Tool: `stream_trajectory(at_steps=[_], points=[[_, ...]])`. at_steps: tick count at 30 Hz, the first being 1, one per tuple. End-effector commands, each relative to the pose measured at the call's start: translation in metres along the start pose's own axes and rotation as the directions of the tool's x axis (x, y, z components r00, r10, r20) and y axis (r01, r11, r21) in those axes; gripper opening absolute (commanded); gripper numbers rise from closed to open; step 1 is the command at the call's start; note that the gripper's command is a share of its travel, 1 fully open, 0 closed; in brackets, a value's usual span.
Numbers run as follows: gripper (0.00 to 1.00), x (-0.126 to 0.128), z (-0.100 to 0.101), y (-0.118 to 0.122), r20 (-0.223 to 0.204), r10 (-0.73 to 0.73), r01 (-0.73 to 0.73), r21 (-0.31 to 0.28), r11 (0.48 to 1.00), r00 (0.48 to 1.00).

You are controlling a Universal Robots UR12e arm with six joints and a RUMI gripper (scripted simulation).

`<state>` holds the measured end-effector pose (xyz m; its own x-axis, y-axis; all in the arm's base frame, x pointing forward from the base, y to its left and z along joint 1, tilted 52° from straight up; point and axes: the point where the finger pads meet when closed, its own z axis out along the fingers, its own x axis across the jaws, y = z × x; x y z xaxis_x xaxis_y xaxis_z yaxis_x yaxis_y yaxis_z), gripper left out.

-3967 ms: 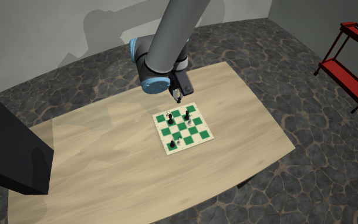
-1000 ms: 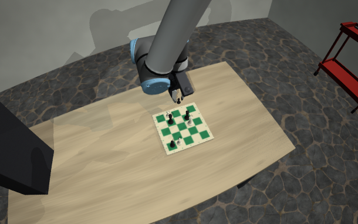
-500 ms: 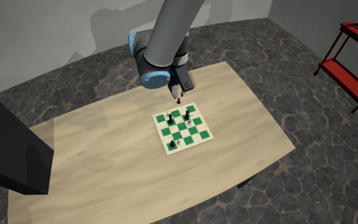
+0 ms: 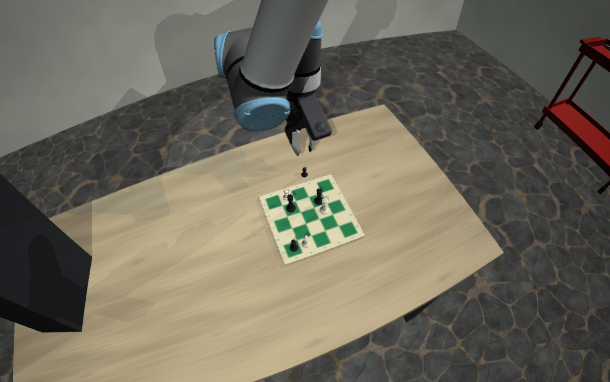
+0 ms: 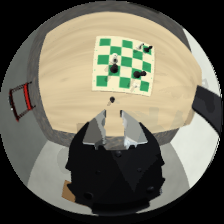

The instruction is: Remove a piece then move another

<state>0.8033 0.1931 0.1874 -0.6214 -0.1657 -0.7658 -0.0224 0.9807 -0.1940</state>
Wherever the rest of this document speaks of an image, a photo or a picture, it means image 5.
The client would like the green and cream chessboard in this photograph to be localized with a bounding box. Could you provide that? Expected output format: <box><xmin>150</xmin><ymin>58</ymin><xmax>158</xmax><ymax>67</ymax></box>
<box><xmin>92</xmin><ymin>36</ymin><xmax>154</xmax><ymax>96</ymax></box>

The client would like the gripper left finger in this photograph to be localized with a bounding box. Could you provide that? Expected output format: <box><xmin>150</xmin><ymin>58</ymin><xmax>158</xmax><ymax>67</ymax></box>
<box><xmin>65</xmin><ymin>109</ymin><xmax>106</xmax><ymax>171</ymax></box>

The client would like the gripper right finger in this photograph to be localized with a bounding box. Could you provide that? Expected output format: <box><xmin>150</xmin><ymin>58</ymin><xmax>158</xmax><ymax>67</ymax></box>
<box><xmin>120</xmin><ymin>110</ymin><xmax>165</xmax><ymax>166</ymax></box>

